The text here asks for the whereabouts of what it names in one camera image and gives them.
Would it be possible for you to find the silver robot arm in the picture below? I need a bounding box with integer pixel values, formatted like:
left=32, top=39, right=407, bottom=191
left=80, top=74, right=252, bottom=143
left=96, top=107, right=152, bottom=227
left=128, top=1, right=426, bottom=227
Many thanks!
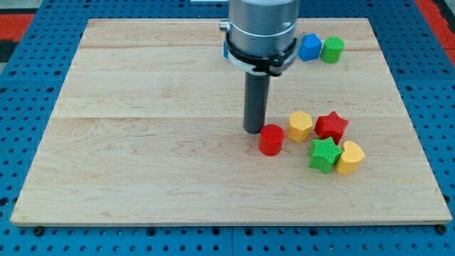
left=219, top=0, right=300, bottom=57

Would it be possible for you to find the blue triangle block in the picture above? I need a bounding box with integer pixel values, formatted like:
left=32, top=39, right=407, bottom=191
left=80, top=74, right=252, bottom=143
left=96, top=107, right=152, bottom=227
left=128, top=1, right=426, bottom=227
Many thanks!
left=223, top=41, right=228, bottom=59

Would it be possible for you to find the red cylinder block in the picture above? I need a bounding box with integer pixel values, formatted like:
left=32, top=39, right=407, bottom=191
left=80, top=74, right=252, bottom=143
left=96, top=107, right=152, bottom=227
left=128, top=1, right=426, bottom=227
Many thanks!
left=259, top=124, right=285, bottom=156

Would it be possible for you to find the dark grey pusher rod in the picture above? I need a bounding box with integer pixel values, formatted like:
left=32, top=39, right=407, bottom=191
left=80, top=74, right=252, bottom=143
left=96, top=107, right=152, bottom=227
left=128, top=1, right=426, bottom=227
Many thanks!
left=243, top=73, right=269, bottom=134

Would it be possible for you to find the yellow hexagon block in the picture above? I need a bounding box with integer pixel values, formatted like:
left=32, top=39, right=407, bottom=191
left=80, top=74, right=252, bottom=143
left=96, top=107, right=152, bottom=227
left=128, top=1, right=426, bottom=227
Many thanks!
left=287, top=111, right=313, bottom=142

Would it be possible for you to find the wooden board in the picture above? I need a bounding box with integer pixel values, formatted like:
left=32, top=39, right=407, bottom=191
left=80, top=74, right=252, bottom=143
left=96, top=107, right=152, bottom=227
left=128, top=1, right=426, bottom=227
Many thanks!
left=11, top=18, right=451, bottom=227

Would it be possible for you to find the green star block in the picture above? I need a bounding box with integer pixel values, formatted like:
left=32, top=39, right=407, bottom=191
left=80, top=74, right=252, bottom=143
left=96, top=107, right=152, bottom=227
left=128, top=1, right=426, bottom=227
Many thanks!
left=308, top=137, right=343, bottom=174

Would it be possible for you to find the red star block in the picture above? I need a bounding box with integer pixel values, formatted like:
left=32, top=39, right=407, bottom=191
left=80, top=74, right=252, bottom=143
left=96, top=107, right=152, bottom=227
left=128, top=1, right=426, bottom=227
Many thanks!
left=314, top=111, right=349, bottom=144

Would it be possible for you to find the blue pentagon block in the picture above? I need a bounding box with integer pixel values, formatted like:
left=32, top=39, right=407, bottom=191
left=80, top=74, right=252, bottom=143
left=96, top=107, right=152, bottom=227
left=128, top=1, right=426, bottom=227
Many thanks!
left=299, top=33, right=322, bottom=62

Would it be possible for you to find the yellow heart block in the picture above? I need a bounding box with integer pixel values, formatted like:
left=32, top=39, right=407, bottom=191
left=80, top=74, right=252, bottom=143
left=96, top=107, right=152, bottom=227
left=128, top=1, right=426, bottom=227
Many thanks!
left=335, top=141, right=365, bottom=174

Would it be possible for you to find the green cylinder block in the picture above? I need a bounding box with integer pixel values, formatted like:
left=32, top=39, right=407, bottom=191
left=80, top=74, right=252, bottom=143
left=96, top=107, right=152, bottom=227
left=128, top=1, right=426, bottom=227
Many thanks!
left=320, top=36, right=345, bottom=64

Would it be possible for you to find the black and white clamp ring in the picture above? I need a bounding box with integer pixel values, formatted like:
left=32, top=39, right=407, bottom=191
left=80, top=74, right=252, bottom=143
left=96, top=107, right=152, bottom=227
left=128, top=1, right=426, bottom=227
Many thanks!
left=225, top=32, right=306, bottom=78

